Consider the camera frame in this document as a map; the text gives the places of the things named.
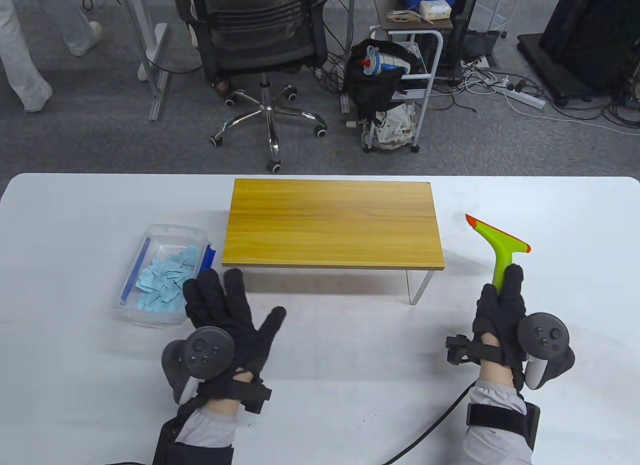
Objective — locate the person's left hand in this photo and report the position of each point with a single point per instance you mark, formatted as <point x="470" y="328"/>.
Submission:
<point x="235" y="310"/>

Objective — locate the person's right hand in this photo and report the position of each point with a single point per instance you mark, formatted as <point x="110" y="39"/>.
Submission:
<point x="500" y="320"/>

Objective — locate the grey tracking controller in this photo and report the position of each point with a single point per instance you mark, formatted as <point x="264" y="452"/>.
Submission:
<point x="545" y="335"/>
<point x="207" y="352"/>

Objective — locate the pile of blue paper scraps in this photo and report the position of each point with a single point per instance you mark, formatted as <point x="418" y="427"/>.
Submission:
<point x="165" y="285"/>

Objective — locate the green orange squeegee scraper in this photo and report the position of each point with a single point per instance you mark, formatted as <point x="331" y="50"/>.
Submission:
<point x="500" y="245"/>

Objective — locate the clear plastic storage box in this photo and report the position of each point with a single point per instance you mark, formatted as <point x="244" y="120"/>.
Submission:
<point x="150" y="235"/>

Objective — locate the small wooden table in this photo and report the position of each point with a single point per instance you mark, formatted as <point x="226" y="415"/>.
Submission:
<point x="325" y="220"/>

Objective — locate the person's left forearm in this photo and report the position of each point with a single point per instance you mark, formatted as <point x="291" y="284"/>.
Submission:
<point x="210" y="425"/>

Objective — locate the person's right forearm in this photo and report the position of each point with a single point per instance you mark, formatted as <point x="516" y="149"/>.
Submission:
<point x="492" y="392"/>

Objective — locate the white tissue box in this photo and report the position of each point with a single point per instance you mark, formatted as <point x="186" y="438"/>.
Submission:
<point x="434" y="10"/>

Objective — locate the patterned cloth bag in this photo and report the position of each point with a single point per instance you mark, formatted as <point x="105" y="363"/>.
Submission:
<point x="395" y="127"/>

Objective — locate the white power strip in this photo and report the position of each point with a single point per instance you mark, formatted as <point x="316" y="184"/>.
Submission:
<point x="525" y="99"/>

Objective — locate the black mesh bag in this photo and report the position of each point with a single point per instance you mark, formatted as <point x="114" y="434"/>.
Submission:
<point x="370" y="90"/>

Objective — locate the black mesh office chair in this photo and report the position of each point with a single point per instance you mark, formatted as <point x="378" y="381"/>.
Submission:
<point x="260" y="40"/>

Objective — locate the blue white bottle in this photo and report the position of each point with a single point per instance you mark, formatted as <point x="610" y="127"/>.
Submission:
<point x="390" y="62"/>

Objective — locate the black equipment stand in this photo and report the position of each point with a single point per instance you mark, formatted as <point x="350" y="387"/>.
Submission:
<point x="590" y="35"/>

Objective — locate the white desk leg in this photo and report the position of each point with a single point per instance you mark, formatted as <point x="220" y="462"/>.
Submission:
<point x="350" y="25"/>

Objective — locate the beige flat object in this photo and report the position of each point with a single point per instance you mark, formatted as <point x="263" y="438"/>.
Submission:
<point x="405" y="17"/>

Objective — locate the white cart with brown top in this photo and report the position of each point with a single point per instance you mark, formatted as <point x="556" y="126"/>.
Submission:
<point x="385" y="5"/>

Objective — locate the white desk frame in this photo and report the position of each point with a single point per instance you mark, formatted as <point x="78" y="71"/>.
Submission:
<point x="159" y="37"/>

